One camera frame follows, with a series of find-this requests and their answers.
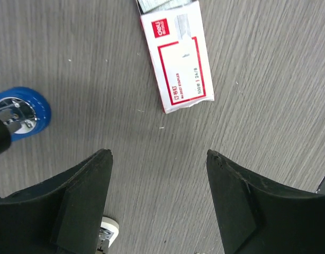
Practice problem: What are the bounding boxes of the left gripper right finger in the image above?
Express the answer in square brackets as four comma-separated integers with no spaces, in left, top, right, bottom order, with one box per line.
[206,150,325,253]

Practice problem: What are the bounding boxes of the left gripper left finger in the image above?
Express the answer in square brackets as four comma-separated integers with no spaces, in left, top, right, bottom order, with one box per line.
[0,149,113,253]

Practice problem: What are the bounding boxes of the red white staple box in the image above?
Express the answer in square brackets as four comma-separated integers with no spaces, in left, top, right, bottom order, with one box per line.
[136,1,214,114]

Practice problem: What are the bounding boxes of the light blue small stapler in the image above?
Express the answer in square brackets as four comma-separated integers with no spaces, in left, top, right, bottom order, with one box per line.
[96,216,119,253]

